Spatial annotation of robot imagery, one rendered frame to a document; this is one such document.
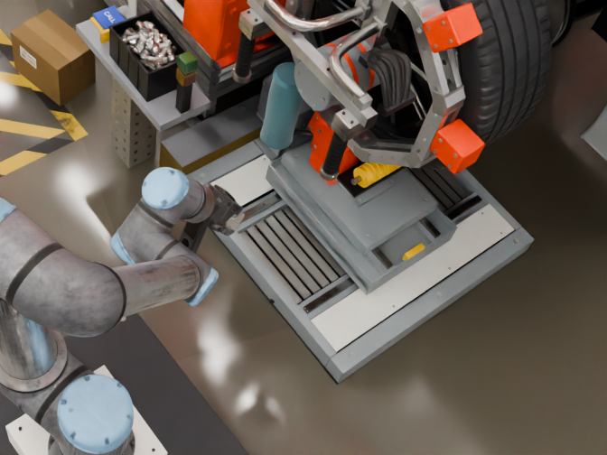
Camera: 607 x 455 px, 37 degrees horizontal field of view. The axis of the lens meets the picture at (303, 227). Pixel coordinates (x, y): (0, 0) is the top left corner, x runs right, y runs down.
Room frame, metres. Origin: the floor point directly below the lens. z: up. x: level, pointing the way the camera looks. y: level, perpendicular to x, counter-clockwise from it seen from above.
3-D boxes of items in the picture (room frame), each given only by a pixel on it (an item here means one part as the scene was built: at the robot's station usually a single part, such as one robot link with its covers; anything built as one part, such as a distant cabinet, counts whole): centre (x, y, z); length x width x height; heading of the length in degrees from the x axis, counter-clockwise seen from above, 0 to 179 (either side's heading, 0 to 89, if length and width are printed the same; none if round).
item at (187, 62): (1.59, 0.42, 0.64); 0.04 x 0.04 x 0.04; 54
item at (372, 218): (1.73, -0.12, 0.32); 0.40 x 0.30 x 0.28; 54
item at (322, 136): (1.63, -0.04, 0.48); 0.16 x 0.12 x 0.17; 144
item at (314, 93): (1.54, 0.02, 0.85); 0.21 x 0.14 x 0.14; 144
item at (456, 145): (1.41, -0.28, 0.85); 0.09 x 0.08 x 0.07; 54
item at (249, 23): (1.53, 0.24, 0.93); 0.09 x 0.05 x 0.05; 144
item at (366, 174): (1.60, -0.17, 0.51); 0.29 x 0.06 x 0.06; 144
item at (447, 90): (1.59, -0.02, 0.85); 0.54 x 0.07 x 0.54; 54
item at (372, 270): (1.71, -0.15, 0.13); 0.50 x 0.36 x 0.10; 54
